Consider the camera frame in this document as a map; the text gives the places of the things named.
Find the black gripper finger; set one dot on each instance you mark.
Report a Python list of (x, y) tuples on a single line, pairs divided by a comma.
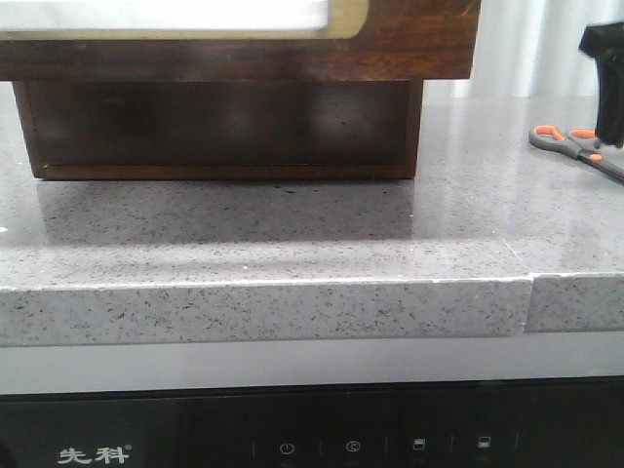
[(604, 44)]

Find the grey orange scissors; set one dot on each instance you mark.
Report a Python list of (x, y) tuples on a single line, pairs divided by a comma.
[(577, 144)]

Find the white drawer handle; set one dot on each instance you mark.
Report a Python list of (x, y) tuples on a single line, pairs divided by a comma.
[(164, 15)]

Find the dark brown wooden drawer cabinet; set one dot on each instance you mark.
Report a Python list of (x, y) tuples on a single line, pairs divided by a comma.
[(414, 127)]

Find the white curtain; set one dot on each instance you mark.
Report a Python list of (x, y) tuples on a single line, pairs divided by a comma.
[(528, 49)]

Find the black appliance control panel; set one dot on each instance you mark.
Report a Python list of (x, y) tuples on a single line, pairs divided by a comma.
[(553, 422)]

